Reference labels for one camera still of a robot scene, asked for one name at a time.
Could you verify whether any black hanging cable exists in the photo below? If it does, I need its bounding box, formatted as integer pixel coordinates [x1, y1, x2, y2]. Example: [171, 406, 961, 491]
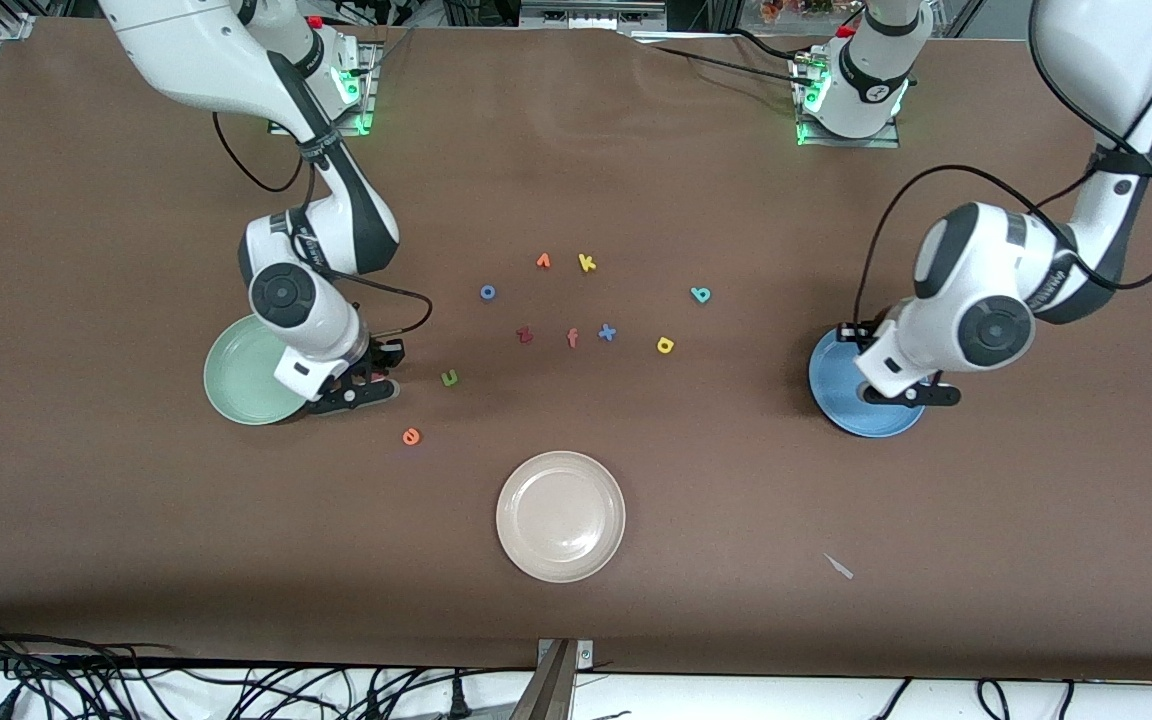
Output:
[974, 678, 1014, 720]
[874, 677, 914, 720]

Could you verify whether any blue plate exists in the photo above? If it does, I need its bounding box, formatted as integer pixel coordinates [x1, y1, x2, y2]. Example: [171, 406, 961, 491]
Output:
[808, 328, 930, 439]

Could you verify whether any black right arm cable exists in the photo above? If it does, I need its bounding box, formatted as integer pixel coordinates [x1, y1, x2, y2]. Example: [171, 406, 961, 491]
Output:
[211, 108, 435, 342]

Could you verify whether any black cable tangle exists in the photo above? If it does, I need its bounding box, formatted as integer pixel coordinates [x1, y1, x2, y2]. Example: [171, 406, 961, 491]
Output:
[0, 618, 537, 720]

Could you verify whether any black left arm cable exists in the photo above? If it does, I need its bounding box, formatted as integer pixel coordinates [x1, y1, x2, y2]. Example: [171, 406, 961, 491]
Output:
[850, 0, 1152, 327]

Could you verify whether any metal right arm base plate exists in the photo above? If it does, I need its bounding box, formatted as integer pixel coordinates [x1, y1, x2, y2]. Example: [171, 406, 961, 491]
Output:
[269, 38, 380, 138]

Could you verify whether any metal table bracket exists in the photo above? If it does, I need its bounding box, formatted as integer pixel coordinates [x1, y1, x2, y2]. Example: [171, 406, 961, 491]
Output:
[510, 637, 596, 720]

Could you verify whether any beige plate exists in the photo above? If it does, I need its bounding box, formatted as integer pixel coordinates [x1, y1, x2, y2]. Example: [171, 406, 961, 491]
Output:
[495, 450, 627, 584]

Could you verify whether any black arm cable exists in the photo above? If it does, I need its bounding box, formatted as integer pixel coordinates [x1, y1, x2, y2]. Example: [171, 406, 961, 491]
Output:
[211, 108, 435, 342]
[850, 0, 1152, 327]

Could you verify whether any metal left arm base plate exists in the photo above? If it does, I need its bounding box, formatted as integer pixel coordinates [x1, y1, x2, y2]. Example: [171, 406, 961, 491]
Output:
[793, 50, 904, 150]

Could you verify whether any colourful toy pile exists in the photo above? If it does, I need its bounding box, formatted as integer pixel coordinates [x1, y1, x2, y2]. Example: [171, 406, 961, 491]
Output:
[758, 0, 843, 23]

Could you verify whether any green plate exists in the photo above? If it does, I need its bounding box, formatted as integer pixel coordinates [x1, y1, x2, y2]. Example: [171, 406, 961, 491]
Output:
[203, 313, 312, 427]

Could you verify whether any black cable on table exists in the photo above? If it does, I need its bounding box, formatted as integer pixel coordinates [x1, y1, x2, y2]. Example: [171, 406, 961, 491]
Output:
[648, 27, 823, 87]

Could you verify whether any grey metal device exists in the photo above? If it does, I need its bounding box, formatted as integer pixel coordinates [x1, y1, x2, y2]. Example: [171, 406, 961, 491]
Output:
[519, 0, 670, 32]

